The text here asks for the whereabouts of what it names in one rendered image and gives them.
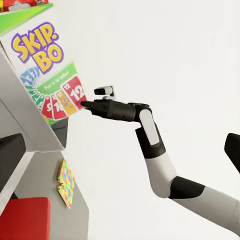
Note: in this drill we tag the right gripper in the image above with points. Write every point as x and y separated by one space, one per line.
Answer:
107 108

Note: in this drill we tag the swivel chair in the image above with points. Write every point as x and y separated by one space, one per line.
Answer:
26 219

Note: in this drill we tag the jigsaw puzzle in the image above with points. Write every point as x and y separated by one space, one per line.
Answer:
66 178

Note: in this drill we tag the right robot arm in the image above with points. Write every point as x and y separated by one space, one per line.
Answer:
203 200

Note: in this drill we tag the toy box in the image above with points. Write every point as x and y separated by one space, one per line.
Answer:
19 113

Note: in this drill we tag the board game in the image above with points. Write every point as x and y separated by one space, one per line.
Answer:
34 41

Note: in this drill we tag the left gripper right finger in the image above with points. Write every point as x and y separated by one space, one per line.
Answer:
232 149

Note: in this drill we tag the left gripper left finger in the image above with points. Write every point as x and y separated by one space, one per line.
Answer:
12 150

